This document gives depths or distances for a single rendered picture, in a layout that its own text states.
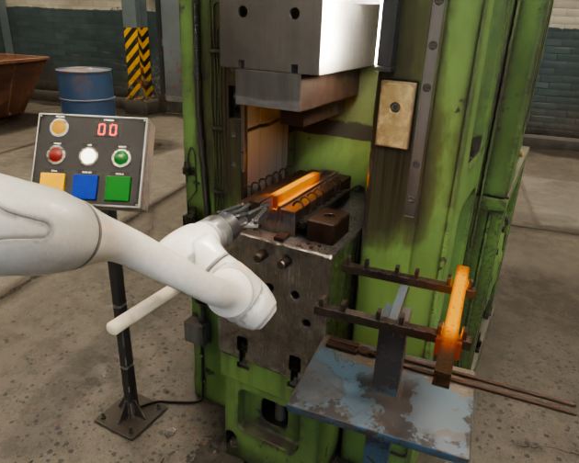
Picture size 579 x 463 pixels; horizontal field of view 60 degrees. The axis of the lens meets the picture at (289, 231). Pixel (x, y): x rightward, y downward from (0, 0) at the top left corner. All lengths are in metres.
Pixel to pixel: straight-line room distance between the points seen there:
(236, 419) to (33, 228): 1.39
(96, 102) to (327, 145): 4.28
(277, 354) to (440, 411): 0.56
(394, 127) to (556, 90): 6.02
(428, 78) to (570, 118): 6.11
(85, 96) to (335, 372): 4.95
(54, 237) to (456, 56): 1.03
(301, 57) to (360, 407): 0.85
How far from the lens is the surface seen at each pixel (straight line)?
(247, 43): 1.40
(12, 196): 0.59
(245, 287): 1.03
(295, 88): 1.33
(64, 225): 0.63
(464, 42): 1.34
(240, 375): 1.74
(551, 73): 7.29
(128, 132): 1.62
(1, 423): 2.38
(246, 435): 1.91
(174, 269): 0.88
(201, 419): 2.17
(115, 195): 1.58
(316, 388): 1.24
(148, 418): 2.20
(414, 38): 1.36
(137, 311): 1.65
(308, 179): 1.60
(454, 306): 1.09
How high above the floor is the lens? 1.50
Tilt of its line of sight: 23 degrees down
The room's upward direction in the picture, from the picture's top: 2 degrees clockwise
